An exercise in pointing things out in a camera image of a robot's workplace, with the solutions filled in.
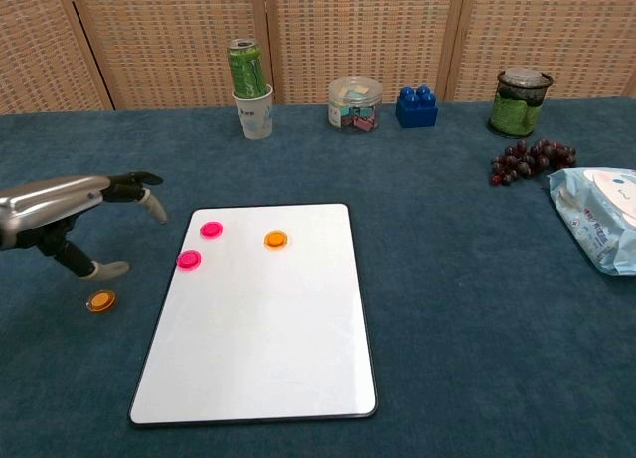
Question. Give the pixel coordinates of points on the green drink can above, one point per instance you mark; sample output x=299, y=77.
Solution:
x=245, y=70

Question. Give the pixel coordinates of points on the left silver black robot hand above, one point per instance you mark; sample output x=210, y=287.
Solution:
x=45, y=204

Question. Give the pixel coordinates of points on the green jar with black mesh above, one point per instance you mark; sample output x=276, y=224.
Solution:
x=517, y=107

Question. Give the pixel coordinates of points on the clear jar of binder clips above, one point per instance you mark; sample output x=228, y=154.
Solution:
x=354, y=107

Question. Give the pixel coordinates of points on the teal table cloth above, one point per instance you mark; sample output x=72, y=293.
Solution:
x=472, y=329

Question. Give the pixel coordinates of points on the orange round magnet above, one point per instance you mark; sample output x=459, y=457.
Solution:
x=101, y=300
x=275, y=240

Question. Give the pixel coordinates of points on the white paper cup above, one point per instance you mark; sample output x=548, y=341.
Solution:
x=254, y=120

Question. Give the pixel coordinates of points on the light blue wet wipes pack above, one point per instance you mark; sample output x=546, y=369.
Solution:
x=601, y=219

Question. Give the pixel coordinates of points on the woven wooden folding screen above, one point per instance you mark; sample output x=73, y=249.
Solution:
x=358, y=36

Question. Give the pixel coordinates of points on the white magnetic board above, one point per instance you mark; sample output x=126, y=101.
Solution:
x=258, y=329

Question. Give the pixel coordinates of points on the dark red grape bunch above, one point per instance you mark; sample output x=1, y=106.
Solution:
x=534, y=157

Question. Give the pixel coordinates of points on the blue building block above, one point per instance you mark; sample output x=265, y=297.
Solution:
x=416, y=112

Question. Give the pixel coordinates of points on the pink round magnet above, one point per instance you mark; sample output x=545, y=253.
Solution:
x=189, y=260
x=211, y=229

